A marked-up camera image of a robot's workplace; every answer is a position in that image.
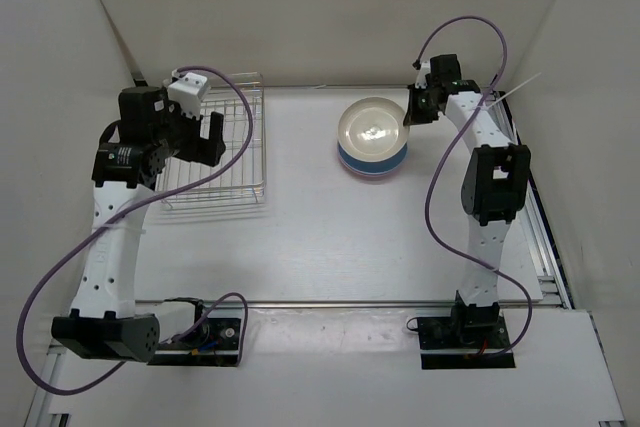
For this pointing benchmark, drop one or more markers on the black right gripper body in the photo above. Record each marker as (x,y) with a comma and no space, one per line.
(431,85)

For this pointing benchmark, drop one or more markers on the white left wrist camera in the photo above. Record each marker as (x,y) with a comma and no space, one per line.
(188,90)

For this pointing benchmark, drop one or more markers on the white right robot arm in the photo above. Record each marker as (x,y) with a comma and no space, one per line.
(493,190)

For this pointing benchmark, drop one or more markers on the pink plate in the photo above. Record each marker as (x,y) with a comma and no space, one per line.
(372,177)

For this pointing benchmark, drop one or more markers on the cream plate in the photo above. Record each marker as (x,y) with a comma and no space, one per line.
(372,130)

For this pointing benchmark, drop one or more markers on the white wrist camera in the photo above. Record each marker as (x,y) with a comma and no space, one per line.
(423,78)
(188,90)

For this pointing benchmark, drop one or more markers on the blue plate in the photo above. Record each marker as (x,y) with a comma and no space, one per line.
(372,167)

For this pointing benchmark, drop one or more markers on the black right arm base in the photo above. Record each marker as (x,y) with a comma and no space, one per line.
(442,349)

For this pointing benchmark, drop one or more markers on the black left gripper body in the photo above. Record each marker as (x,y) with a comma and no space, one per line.
(180,132)

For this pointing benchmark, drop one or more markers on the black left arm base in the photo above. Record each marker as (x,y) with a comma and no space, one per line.
(191,336)

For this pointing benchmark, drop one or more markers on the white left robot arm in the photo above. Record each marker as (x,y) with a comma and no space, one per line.
(103,322)

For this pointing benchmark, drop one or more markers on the aluminium table frame rail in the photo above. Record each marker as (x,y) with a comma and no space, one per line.
(531,256)

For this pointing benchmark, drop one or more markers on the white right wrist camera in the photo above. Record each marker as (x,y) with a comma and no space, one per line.
(423,78)

